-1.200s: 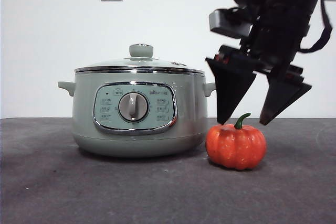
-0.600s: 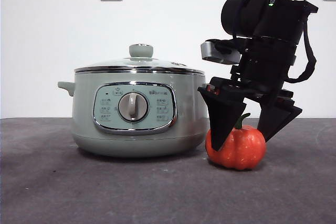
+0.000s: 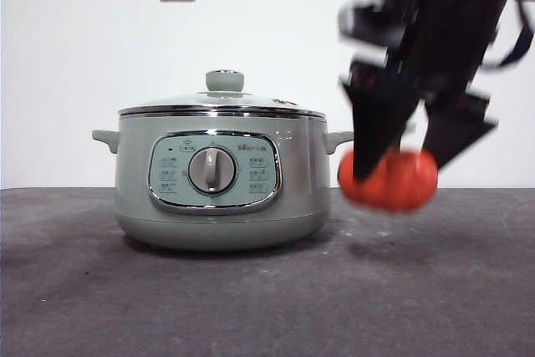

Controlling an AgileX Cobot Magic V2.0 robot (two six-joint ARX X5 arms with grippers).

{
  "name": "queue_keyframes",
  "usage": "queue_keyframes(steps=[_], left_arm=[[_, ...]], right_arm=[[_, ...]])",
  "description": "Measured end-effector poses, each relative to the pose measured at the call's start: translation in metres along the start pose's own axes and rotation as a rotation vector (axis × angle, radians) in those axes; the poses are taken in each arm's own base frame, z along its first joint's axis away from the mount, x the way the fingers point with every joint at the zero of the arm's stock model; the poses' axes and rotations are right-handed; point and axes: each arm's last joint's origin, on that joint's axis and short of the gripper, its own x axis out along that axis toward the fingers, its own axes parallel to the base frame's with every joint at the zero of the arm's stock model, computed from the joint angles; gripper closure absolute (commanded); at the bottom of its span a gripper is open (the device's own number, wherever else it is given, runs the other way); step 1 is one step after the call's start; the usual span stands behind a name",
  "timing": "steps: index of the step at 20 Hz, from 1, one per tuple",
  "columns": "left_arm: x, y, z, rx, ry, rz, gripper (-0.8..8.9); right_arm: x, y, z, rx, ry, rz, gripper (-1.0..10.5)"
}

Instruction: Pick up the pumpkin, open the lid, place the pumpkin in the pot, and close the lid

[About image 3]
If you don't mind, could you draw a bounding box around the small orange pumpkin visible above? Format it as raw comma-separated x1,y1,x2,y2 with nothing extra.
337,146,440,213

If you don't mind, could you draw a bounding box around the glass lid with green knob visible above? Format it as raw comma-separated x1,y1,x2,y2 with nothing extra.
118,69,327,118

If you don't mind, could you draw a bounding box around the sage green electric cooking pot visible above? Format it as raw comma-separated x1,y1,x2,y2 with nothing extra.
91,113,355,253

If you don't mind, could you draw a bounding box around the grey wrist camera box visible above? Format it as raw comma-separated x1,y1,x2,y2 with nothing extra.
338,0,405,43

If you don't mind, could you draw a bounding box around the dark cable loop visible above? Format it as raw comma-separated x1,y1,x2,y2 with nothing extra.
480,0,535,70

